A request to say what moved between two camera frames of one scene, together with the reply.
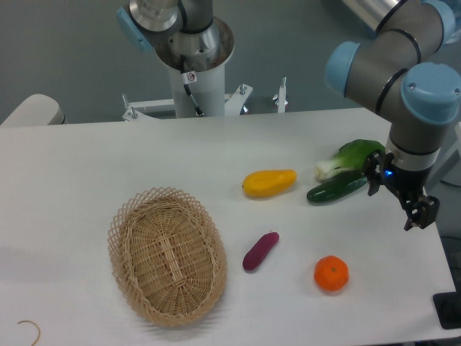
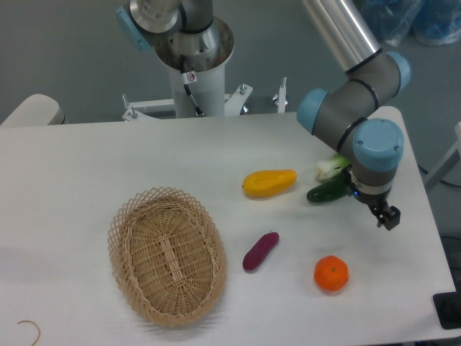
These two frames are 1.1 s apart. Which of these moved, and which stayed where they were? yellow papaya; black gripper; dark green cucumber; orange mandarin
Moved: black gripper
Stayed: yellow papaya; dark green cucumber; orange mandarin
